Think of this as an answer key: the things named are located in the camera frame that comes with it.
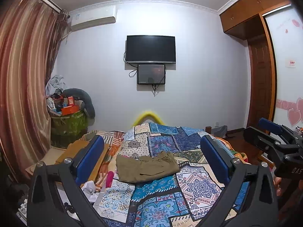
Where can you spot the white air conditioner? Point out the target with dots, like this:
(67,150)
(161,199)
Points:
(93,17)

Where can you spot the grey bag on floor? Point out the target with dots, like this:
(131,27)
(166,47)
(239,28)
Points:
(220,131)

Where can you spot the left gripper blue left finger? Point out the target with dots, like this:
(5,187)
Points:
(86,159)

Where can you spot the blue patchwork bed cover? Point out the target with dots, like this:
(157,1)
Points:
(182,199)

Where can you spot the orange red box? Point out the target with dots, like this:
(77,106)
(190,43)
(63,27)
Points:
(69,110)

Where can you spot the striped red curtain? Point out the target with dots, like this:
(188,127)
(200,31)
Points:
(31,34)

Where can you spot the pink cloth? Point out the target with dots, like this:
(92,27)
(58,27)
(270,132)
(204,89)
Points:
(109,179)

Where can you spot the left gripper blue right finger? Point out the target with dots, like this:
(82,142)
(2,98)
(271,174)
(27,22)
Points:
(218,158)

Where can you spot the yellow curved footboard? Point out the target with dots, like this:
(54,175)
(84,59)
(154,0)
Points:
(148,115)

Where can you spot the large black wall television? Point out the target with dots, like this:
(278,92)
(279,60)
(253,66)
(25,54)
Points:
(150,49)

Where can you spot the light grey crumpled cloth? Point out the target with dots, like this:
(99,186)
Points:
(56,82)

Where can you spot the person's right hand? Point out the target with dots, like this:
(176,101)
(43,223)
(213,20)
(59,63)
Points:
(281,184)

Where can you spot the grey neck pillow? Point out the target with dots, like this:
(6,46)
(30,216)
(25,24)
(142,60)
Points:
(83,96)

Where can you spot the green patterned basket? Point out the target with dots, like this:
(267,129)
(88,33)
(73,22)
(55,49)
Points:
(65,130)

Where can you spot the brown wooden wardrobe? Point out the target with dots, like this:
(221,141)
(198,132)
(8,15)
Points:
(272,30)

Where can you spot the small wall monitor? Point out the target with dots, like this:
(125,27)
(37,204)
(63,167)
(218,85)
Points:
(151,74)

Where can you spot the olive green pants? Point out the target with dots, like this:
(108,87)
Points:
(146,168)

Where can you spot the orange floral blanket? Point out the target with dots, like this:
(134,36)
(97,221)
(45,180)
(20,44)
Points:
(143,140)

